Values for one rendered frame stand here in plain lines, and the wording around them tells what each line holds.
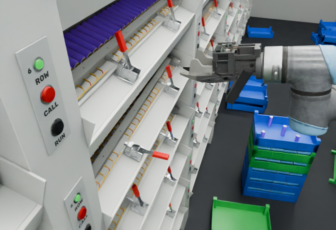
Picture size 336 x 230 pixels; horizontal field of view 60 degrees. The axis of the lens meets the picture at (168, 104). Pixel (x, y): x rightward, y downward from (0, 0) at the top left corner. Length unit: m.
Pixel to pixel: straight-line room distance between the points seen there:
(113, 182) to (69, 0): 0.39
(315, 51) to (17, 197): 0.64
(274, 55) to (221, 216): 1.17
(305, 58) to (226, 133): 1.55
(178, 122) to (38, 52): 0.81
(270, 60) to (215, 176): 1.28
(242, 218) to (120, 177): 1.20
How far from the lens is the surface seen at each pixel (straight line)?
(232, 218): 1.74
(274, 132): 1.66
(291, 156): 1.63
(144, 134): 0.71
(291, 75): 0.73
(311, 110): 0.76
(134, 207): 0.81
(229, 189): 1.86
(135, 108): 0.73
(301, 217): 1.86
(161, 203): 1.07
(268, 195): 1.85
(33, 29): 0.30
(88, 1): 0.38
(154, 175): 0.89
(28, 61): 0.29
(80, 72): 0.49
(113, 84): 0.52
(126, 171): 0.64
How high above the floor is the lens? 1.43
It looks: 35 degrees down
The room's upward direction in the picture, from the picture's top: straight up
